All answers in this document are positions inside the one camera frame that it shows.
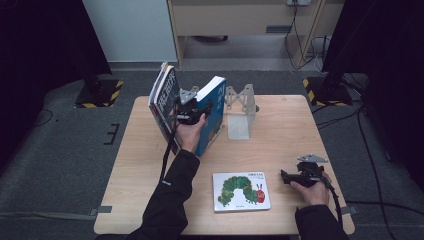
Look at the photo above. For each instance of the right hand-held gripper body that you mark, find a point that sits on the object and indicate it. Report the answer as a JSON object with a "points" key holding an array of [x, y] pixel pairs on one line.
{"points": [[308, 176]]}

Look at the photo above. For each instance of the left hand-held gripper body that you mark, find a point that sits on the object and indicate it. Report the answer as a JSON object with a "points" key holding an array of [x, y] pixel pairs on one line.
{"points": [[188, 111]]}

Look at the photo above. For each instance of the thick blue book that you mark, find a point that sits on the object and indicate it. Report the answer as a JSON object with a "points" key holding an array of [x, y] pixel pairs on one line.
{"points": [[215, 120]]}

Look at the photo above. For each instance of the dark illustrated cover magazine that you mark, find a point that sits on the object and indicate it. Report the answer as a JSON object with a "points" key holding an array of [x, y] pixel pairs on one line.
{"points": [[168, 100]]}

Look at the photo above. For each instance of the grey metal expandable book rack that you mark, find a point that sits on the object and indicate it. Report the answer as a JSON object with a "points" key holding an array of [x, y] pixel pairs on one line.
{"points": [[240, 113]]}

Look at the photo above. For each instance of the portrait cover magazine red banner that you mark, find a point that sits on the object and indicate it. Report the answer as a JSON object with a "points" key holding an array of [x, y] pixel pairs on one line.
{"points": [[156, 86]]}

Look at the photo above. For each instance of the white caterpillar picture book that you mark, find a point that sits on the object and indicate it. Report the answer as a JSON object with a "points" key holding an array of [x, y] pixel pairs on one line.
{"points": [[241, 191]]}

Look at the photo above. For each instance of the person's right hand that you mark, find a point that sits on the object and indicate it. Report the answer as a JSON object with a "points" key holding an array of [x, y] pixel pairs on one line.
{"points": [[315, 195]]}

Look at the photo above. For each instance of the person's left hand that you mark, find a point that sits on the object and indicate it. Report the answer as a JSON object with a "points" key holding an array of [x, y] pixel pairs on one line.
{"points": [[190, 136]]}

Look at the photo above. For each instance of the grey tape tab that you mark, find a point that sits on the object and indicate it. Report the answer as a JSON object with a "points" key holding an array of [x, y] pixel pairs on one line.
{"points": [[101, 210], [350, 210]]}

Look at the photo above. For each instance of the black stand base hazard stripes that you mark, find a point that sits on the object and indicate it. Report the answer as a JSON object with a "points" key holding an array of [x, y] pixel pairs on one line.
{"points": [[103, 96], [328, 95]]}

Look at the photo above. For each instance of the light wooden cabinet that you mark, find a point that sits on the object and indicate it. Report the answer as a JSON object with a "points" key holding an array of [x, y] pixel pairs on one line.
{"points": [[233, 18]]}

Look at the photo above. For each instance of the white cabinet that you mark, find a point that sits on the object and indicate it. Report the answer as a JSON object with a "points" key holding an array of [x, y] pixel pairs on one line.
{"points": [[130, 30]]}

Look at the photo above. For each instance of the white power strip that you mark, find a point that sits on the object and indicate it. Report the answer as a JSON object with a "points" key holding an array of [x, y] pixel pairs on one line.
{"points": [[299, 2]]}

